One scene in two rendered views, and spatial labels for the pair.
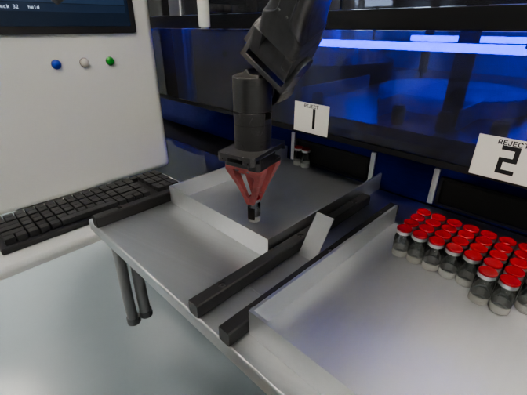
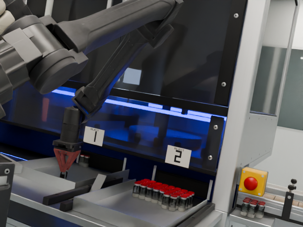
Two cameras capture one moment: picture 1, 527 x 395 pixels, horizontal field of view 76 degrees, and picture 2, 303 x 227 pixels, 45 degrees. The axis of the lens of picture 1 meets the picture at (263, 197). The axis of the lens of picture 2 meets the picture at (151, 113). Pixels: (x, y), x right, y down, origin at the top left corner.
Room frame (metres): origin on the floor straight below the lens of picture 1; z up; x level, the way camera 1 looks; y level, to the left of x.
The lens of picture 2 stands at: (-0.67, 0.18, 1.21)
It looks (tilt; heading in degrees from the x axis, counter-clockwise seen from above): 3 degrees down; 340
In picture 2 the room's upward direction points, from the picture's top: 10 degrees clockwise
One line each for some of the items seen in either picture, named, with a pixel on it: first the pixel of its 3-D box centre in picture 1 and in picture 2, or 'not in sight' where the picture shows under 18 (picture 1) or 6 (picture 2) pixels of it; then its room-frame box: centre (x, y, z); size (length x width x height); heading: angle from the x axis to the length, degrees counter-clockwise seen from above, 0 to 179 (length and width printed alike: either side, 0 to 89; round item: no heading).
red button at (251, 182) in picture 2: not in sight; (250, 183); (0.26, -0.51, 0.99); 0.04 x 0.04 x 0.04; 46
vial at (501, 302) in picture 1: (503, 295); (172, 202); (0.30, -0.28, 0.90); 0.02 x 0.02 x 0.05
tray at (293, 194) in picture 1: (279, 187); (73, 170); (0.62, -0.03, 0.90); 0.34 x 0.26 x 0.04; 136
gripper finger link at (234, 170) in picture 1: (254, 175); (66, 156); (0.51, 0.02, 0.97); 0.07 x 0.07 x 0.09; 60
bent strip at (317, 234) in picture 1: (294, 251); (88, 187); (0.38, -0.04, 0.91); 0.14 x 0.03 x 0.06; 135
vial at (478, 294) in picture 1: (482, 285); (165, 200); (0.32, -0.27, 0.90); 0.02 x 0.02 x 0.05
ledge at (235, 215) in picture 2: not in sight; (253, 217); (0.31, -0.58, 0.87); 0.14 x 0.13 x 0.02; 136
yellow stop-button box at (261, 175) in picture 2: not in sight; (253, 181); (0.29, -0.54, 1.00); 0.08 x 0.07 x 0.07; 136
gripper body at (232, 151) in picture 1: (252, 134); (70, 135); (0.51, 0.02, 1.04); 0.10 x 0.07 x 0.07; 150
